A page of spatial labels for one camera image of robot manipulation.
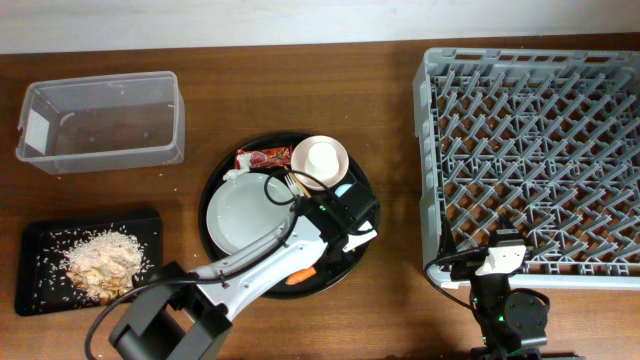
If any orange carrot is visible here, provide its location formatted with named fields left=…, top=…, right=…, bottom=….
left=285, top=266, right=317, bottom=286

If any white tissue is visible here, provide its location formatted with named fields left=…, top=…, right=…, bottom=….
left=223, top=154, right=251, bottom=181

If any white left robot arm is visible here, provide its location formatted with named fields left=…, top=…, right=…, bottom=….
left=109, top=183, right=378, bottom=359

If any grey dishwasher rack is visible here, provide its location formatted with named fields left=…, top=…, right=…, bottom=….
left=413, top=48, right=639, bottom=290

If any black rectangular waste tray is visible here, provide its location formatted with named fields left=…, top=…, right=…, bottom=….
left=14, top=208, right=163, bottom=316

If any light blue cup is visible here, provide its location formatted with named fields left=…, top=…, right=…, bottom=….
left=335, top=183, right=352, bottom=197

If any wooden chopstick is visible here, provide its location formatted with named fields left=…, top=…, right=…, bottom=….
left=289, top=173, right=311, bottom=198

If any white plastic fork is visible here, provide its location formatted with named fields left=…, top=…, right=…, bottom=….
left=284, top=174, right=301, bottom=197

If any pink small bowl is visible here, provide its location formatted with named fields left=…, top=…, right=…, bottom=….
left=291, top=135, right=349, bottom=191

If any white cup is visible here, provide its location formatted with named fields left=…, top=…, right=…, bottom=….
left=305, top=142, right=339, bottom=181

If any red snack wrapper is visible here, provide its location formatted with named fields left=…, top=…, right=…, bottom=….
left=234, top=146, right=293, bottom=170

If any round black serving tray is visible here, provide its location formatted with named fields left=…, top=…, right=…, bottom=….
left=198, top=132, right=368, bottom=300

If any grey round plate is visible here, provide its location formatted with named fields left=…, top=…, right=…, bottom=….
left=206, top=173, right=290, bottom=254

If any clear plastic bin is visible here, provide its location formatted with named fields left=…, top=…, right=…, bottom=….
left=15, top=71, right=185, bottom=175

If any pile of rice scraps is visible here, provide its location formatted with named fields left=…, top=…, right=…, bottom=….
left=61, top=230, right=146, bottom=304

